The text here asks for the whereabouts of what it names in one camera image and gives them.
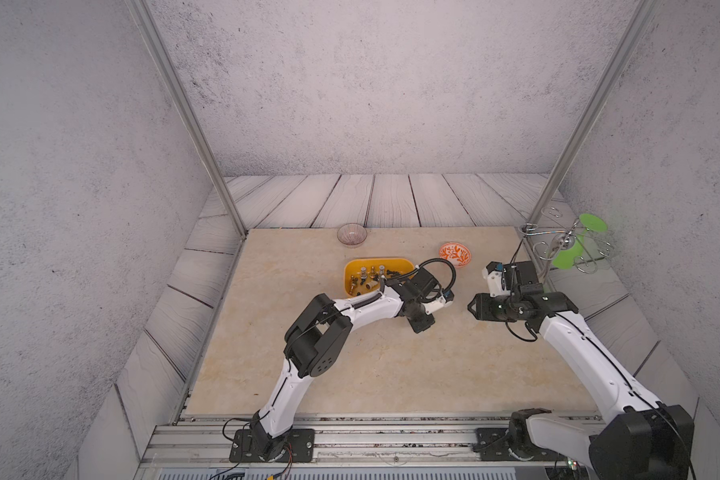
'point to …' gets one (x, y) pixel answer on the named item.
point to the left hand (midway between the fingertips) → (432, 321)
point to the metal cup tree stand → (578, 248)
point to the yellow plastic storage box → (352, 269)
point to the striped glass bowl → (352, 234)
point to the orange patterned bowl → (458, 253)
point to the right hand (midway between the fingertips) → (478, 305)
